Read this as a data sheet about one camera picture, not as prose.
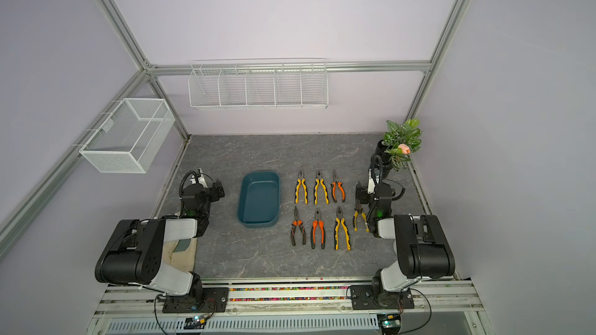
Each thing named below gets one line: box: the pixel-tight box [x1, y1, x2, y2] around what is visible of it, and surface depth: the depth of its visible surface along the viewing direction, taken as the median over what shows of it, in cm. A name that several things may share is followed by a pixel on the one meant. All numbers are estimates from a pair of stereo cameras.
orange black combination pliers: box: [310, 208, 326, 250], surface depth 90 cm
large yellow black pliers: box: [313, 170, 330, 206], surface depth 101 cm
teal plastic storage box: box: [237, 171, 280, 228], surface depth 98 cm
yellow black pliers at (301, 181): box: [294, 170, 309, 205], surface depth 101 cm
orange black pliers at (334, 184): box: [330, 169, 347, 204], surface depth 101 cm
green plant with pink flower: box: [381, 118, 423, 172], surface depth 86 cm
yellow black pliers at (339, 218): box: [333, 206, 352, 252], surface depth 89 cm
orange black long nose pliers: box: [290, 206, 307, 247], surface depth 91 cm
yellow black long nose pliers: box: [353, 200, 370, 232], surface depth 93 cm
